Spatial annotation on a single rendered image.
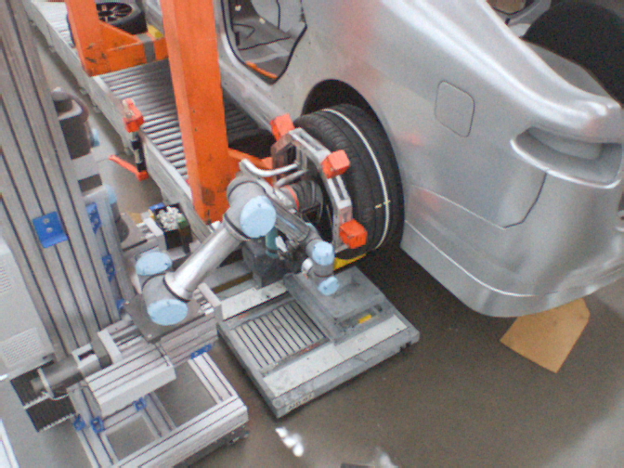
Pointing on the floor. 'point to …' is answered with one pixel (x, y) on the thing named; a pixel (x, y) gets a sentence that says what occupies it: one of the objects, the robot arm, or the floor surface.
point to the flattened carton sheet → (548, 333)
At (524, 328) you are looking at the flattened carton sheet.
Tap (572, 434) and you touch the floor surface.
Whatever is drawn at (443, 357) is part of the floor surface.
